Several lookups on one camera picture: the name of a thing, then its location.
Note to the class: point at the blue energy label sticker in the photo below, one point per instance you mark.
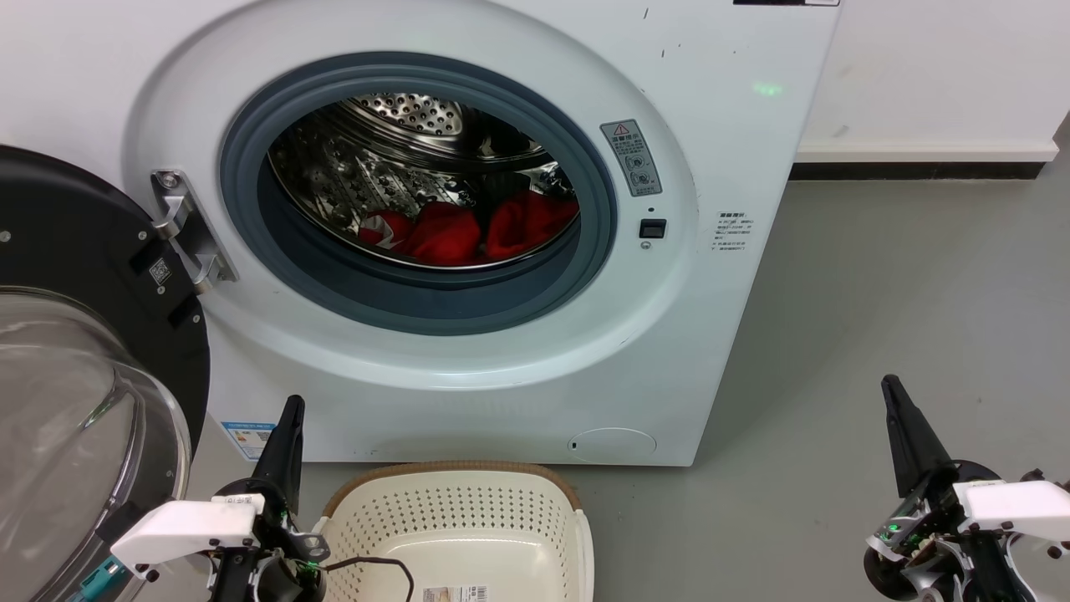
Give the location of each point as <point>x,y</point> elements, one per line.
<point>248,439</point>

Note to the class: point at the stainless steel washing machine drum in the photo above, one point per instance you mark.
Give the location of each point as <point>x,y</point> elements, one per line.
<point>368,159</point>

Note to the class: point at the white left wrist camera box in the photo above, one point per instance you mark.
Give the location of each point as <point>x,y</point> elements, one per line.
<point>188,527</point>

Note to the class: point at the black door latch socket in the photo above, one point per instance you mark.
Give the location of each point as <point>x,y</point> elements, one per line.
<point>653,228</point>

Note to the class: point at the white text sticker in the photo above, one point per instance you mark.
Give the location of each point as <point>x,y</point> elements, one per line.
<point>732,232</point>

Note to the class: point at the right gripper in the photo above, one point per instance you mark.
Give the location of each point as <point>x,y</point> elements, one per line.
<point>911,543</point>

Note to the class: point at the white and dark baseboard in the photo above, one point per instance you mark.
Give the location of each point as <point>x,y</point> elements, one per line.
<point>919,159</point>

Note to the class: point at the grey warning sticker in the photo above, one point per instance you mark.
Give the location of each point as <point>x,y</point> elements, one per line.
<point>631,156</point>

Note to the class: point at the round filter cover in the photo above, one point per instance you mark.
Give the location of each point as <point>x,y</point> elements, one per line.
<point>612,445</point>

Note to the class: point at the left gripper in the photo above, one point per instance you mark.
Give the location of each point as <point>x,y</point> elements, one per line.
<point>288,577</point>

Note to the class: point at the barcode label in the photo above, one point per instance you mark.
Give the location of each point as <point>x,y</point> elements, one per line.
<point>456,594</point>

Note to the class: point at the red clothing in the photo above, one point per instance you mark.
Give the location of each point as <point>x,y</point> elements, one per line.
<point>447,236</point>

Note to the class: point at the cream perforated laundry basket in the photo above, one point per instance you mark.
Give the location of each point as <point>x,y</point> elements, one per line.
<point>468,527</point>

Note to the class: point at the metal door hinge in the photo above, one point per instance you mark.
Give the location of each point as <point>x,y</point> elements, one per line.
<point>191,230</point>

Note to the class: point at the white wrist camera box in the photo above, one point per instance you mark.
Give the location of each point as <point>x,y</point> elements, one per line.
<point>188,527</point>
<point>1016,506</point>

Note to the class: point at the washing machine door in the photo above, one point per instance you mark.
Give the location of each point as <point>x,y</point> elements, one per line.
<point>75,251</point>

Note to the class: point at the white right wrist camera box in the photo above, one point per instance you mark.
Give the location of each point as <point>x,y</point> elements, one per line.
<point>1016,506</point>

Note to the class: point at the white front-load washing machine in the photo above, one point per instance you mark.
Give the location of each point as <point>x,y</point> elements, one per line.
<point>736,150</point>

